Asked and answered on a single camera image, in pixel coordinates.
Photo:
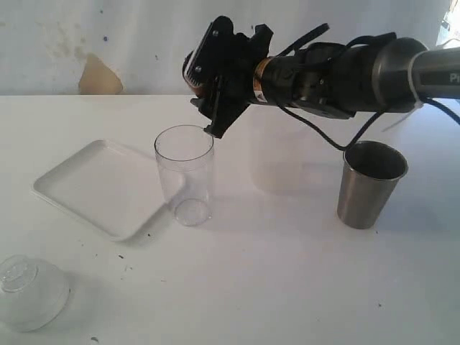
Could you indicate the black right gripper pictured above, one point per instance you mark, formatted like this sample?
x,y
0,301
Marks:
x,y
229,93

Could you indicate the stainless steel cup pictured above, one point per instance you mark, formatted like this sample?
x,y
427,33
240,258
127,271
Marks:
x,y
370,173

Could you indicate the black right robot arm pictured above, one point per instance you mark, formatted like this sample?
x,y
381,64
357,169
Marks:
x,y
323,78

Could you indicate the clear plastic tumbler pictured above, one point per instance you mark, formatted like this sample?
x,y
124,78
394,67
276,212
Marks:
x,y
185,162

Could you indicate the clear dome lid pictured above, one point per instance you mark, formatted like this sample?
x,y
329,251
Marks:
x,y
33,293

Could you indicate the white rectangular plastic tray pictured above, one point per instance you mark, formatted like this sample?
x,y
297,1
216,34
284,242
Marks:
x,y
110,187

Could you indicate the white zip tie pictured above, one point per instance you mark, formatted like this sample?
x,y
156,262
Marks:
x,y
405,72

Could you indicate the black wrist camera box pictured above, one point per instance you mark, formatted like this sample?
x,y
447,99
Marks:
x,y
202,65

